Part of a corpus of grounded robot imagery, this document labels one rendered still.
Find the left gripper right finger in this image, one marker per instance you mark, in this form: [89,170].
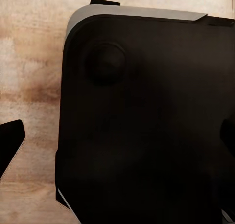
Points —
[227,135]

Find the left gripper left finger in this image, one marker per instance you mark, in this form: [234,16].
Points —
[12,135]

